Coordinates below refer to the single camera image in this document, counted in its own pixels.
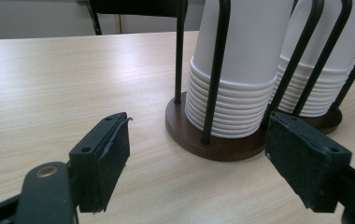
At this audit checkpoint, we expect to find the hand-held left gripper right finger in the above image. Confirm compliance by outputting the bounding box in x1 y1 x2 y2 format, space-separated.
264 111 353 215

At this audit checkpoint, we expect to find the black folding chair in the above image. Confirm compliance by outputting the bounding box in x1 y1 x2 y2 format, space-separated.
83 0 206 35

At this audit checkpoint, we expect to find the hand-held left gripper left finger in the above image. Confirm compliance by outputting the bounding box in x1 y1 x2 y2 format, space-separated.
68 111 133 215

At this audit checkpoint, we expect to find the wire cup holder wooden base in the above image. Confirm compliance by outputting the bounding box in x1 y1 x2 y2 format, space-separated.
261 0 355 135
164 0 268 162

